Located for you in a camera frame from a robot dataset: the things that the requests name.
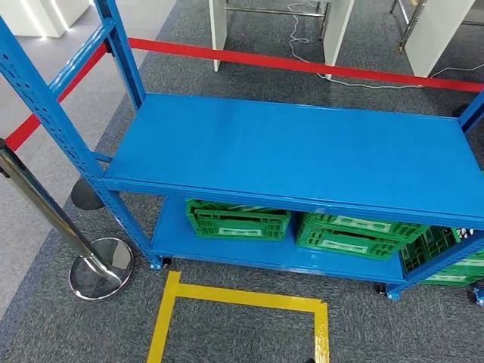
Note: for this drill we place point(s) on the white desk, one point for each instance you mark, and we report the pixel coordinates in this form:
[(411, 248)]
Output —
[(217, 30), (431, 40)]

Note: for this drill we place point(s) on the flat green plastic crate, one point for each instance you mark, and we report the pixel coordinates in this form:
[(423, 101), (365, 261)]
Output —
[(457, 275)]

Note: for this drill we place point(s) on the chrome stanchion post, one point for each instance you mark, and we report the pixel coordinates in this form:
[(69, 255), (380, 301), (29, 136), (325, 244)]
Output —
[(98, 270)]

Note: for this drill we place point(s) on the tilted folded green crate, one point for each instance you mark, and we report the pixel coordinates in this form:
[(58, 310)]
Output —
[(234, 206)]

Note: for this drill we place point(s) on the black stanchion post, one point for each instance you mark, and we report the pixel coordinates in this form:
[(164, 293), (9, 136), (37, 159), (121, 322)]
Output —
[(84, 195)]

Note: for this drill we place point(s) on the red barrier belt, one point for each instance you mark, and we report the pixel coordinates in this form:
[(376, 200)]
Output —
[(264, 61), (23, 130)]

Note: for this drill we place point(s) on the tall open green crate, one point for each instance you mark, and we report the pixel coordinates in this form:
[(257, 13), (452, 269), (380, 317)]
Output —
[(427, 248)]

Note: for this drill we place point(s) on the small white parts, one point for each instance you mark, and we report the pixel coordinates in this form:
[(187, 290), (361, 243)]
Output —
[(464, 232)]

